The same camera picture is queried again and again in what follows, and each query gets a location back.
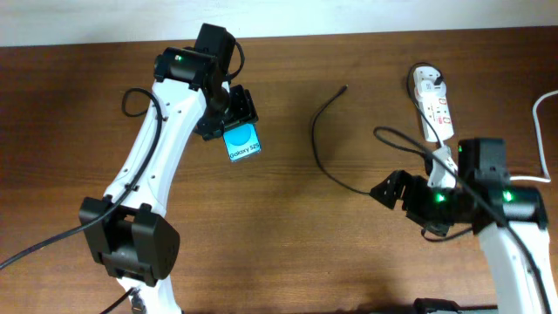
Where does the blue screen Galaxy smartphone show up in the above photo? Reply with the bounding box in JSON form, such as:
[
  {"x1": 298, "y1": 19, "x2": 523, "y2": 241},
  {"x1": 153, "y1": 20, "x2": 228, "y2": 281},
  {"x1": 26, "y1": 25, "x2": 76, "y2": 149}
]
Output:
[{"x1": 223, "y1": 124, "x2": 262, "y2": 162}]

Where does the black USB charging cable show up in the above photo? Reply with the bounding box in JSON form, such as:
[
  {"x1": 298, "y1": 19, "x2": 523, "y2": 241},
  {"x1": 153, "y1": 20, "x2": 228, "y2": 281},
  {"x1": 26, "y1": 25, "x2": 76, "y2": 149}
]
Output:
[{"x1": 310, "y1": 62, "x2": 446, "y2": 195}]

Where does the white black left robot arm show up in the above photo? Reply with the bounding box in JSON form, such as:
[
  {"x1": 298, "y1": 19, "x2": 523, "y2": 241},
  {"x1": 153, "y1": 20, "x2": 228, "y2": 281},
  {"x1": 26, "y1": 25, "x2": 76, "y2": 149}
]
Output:
[{"x1": 78, "y1": 24, "x2": 262, "y2": 313}]

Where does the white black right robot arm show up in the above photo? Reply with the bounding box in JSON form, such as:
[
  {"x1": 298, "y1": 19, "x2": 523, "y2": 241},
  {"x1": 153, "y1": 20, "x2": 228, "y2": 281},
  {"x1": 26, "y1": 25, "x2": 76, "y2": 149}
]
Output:
[{"x1": 370, "y1": 138, "x2": 557, "y2": 313}]

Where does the white power strip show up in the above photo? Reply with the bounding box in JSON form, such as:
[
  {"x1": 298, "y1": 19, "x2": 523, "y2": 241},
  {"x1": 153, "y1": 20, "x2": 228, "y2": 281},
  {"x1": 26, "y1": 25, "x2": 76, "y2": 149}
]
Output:
[{"x1": 412, "y1": 63, "x2": 454, "y2": 143}]

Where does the white power strip cord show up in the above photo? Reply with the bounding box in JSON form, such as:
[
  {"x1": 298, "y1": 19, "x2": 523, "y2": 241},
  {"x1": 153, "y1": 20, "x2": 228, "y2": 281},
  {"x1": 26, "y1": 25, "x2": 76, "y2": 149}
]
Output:
[{"x1": 435, "y1": 90, "x2": 558, "y2": 183}]

